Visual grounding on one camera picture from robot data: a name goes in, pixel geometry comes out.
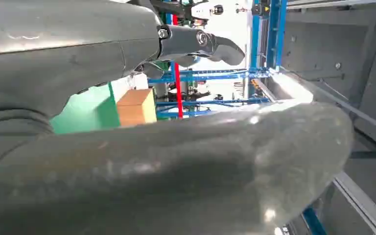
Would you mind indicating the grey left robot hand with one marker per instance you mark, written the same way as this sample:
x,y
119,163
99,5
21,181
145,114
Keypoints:
x,y
175,168

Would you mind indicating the red pole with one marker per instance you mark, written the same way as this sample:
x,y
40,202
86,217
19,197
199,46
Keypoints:
x,y
178,90

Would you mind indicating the green table mat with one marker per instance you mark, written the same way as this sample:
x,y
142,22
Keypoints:
x,y
84,113

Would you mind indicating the blue bench leg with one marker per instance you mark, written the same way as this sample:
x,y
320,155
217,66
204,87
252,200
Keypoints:
x,y
314,222

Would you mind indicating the white device with black lens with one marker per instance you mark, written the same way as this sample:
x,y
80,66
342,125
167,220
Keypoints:
x,y
204,9

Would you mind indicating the grey ribbed left arm sleeve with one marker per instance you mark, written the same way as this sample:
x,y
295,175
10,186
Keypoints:
x,y
9,126

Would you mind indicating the blue metal rack frame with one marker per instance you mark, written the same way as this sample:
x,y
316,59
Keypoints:
x,y
207,75

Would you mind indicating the grey metal bench frame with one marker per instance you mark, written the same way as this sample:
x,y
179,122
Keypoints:
x,y
324,48

